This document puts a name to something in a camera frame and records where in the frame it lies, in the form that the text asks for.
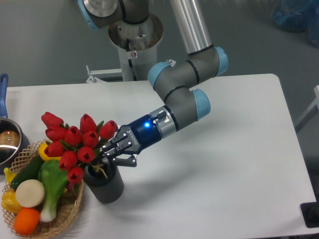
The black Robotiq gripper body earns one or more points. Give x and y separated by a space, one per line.
131 139

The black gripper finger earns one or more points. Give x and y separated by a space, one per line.
117 130
131 161

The red tulip bouquet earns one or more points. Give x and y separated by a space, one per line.
77 146

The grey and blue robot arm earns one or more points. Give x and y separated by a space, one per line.
184 104

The dark grey ribbed vase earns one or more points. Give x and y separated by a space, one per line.
107 188

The red radish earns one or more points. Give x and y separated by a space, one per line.
70 187

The woven wicker basket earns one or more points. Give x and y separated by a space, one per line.
67 208

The green bok choy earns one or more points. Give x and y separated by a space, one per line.
54 181

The yellow squash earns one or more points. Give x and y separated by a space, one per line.
42 154

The dark green cucumber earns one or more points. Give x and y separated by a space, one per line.
30 171

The cream round bun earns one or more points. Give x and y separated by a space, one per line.
30 193

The yellow banana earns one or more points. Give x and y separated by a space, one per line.
9 175

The orange fruit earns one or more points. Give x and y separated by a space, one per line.
26 221

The yellow bell pepper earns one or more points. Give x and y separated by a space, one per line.
10 203

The black device at table edge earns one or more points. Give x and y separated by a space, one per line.
310 212

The blue plastic bags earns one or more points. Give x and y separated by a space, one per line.
298 16

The white metal base frame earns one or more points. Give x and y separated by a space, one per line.
109 72

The blue handled saucepan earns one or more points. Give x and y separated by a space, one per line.
12 138

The white table leg frame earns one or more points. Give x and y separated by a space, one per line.
309 112

